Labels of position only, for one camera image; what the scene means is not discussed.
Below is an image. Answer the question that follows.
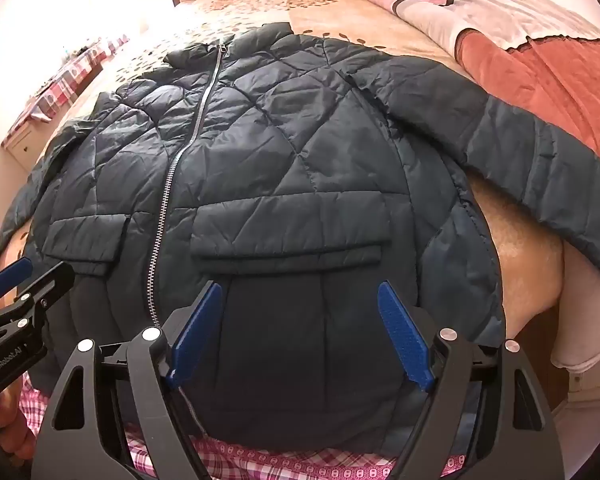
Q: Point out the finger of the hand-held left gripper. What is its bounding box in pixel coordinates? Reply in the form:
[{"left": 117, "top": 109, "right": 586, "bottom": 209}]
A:
[
  {"left": 0, "top": 257, "right": 34, "bottom": 307},
  {"left": 0, "top": 262, "right": 76, "bottom": 350}
]

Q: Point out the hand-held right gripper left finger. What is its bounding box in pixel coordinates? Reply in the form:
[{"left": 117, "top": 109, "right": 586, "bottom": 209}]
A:
[{"left": 39, "top": 281, "right": 224, "bottom": 480}]

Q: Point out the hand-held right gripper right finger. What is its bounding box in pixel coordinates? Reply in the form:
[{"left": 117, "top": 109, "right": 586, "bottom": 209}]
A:
[{"left": 377, "top": 281, "right": 566, "bottom": 480}]

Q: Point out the dark blue quilted jacket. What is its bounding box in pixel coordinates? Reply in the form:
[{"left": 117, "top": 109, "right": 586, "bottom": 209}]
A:
[{"left": 0, "top": 25, "right": 600, "bottom": 461}]

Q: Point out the person's left hand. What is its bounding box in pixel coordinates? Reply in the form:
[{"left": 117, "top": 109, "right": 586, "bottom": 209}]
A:
[{"left": 0, "top": 381, "right": 36, "bottom": 467}]

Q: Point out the white desk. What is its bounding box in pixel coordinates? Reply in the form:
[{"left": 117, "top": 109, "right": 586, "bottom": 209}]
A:
[{"left": 2, "top": 117, "right": 37, "bottom": 167}]

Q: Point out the pink plaid cloth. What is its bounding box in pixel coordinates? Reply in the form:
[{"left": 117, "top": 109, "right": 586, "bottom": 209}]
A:
[{"left": 22, "top": 370, "right": 461, "bottom": 480}]

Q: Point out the white mattress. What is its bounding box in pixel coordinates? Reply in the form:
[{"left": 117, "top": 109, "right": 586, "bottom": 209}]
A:
[{"left": 551, "top": 257, "right": 600, "bottom": 398}]

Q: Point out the pink striped quilt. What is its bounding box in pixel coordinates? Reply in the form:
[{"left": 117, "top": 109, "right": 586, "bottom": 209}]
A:
[{"left": 357, "top": 0, "right": 600, "bottom": 181}]

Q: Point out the beige leaf-print blanket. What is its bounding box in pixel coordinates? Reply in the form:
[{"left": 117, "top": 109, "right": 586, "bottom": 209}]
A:
[{"left": 0, "top": 0, "right": 566, "bottom": 343}]

